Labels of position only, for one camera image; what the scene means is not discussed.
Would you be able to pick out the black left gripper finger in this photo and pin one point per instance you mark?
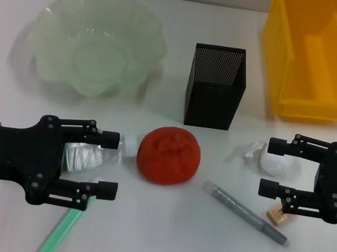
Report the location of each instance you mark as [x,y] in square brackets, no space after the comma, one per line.
[106,190]
[107,139]

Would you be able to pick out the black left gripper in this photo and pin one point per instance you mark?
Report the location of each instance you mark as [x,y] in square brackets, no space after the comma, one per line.
[3,152]

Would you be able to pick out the white paper ball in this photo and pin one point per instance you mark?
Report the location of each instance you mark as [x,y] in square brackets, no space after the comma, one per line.
[274,165]

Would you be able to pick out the clear bottle with green label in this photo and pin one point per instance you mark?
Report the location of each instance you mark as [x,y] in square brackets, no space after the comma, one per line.
[91,158]

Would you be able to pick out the red-orange toy orange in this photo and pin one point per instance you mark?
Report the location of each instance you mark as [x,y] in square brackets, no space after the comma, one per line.
[168,157]

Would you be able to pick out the beige eraser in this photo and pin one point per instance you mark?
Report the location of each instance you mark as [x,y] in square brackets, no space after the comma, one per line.
[276,218]

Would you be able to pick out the grey marker pen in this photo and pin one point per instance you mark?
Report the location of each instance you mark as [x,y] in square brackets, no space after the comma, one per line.
[238,208]

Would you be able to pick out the green pen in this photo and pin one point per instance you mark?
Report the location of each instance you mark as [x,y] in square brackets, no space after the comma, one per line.
[62,228]

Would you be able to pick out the black mesh pen holder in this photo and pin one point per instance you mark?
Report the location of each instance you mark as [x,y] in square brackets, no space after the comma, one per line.
[212,107]

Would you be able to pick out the pale green glass fruit plate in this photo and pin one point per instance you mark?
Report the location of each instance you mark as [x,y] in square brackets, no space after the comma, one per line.
[87,46]

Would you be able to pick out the yellow plastic bin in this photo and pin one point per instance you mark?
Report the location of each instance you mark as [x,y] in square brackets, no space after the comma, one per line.
[329,63]

